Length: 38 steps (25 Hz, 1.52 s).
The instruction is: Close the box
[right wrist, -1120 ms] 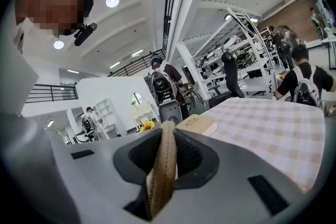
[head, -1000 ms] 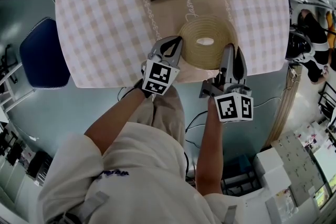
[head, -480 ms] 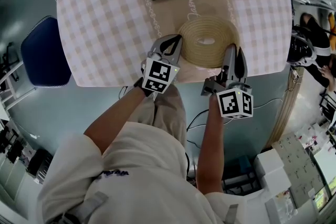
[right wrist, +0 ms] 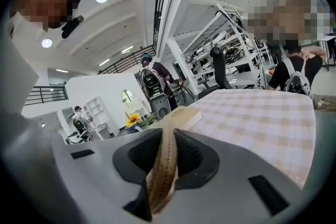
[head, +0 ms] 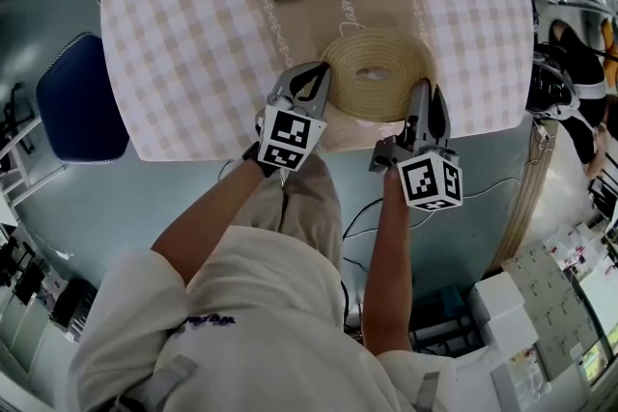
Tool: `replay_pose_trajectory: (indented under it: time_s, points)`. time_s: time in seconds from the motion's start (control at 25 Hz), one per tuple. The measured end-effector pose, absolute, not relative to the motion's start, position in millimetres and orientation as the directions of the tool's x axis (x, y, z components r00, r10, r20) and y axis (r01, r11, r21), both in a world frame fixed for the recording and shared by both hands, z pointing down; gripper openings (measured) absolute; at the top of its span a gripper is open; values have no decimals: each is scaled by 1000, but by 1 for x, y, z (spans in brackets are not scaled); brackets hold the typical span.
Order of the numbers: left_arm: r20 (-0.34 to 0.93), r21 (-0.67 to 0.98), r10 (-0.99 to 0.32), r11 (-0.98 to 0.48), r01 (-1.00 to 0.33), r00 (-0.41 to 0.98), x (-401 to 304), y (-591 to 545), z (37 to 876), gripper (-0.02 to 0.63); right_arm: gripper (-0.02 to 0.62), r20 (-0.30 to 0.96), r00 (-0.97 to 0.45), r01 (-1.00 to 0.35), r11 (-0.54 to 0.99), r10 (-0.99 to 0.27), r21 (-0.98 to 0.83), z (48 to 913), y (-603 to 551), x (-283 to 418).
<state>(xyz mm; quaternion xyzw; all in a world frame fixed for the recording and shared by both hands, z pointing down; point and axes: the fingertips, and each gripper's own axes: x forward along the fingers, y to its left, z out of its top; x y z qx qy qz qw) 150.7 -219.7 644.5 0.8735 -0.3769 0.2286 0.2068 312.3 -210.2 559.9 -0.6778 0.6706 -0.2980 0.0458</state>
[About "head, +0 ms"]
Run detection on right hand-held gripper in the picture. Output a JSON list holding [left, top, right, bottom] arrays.
[[368, 78, 464, 213]]

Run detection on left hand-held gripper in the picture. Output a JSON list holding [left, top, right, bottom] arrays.
[[254, 60, 334, 173]]

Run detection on person's left forearm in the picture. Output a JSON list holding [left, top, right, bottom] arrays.
[[150, 153, 287, 291]]

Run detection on person's right forearm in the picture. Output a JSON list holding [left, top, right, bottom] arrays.
[[361, 166, 417, 354]]

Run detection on beige table runner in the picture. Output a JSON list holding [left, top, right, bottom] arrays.
[[231, 0, 432, 155]]

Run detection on person's beige trousers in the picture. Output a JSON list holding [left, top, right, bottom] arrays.
[[231, 153, 346, 277]]

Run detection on table with checkered cloth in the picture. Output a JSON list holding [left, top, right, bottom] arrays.
[[98, 0, 538, 163]]

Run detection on curved wooden floor strip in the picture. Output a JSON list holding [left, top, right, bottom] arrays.
[[487, 120, 557, 277]]

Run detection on white cardboard boxes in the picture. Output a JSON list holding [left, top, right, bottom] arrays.
[[465, 274, 540, 354]]

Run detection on grey panel board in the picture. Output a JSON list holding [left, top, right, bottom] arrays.
[[501, 238, 610, 383]]

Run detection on blue chair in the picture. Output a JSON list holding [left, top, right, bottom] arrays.
[[36, 31, 132, 167]]

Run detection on person's white shirt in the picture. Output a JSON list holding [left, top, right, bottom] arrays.
[[67, 224, 490, 412]]

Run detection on black wrist strap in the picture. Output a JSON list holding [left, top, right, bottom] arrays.
[[240, 140, 282, 180]]

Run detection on white metal frame stand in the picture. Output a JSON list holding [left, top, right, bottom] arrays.
[[0, 81, 65, 209]]

